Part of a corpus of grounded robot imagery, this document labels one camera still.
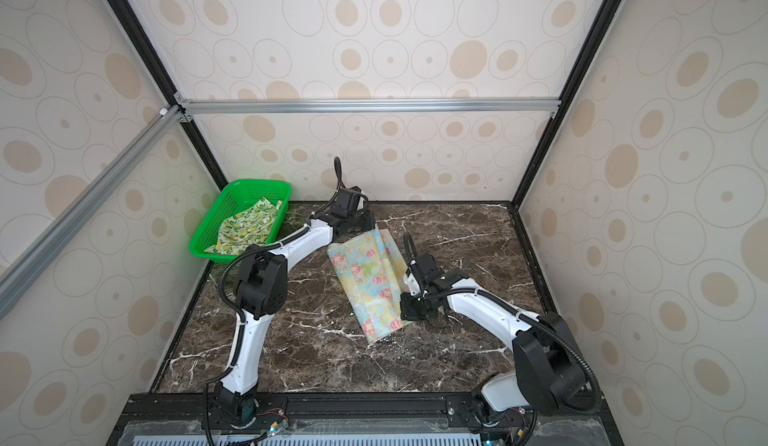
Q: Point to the diagonal aluminium rail left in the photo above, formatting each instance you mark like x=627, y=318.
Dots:
x=38, y=256

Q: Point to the right black frame post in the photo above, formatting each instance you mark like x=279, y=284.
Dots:
x=599, y=29

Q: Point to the left black frame post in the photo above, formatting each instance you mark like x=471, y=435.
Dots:
x=138, y=37

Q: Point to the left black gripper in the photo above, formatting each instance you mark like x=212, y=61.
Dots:
x=369, y=222

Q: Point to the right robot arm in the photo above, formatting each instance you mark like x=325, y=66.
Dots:
x=550, y=373

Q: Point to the horizontal aluminium rail back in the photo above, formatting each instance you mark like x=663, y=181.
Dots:
x=375, y=105

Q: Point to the green plastic basket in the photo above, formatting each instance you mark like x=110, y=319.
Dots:
x=237, y=197

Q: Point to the green yellow patterned skirt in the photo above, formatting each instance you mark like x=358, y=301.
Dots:
x=251, y=226

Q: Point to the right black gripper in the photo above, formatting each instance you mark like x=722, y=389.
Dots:
x=406, y=312

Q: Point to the pastel floral skirt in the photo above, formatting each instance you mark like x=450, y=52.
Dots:
x=371, y=270

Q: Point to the black frame post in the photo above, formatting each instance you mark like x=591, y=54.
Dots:
x=599, y=29
x=138, y=37

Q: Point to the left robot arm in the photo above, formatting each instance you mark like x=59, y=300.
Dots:
x=261, y=289

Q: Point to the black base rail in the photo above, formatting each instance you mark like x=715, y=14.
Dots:
x=419, y=418

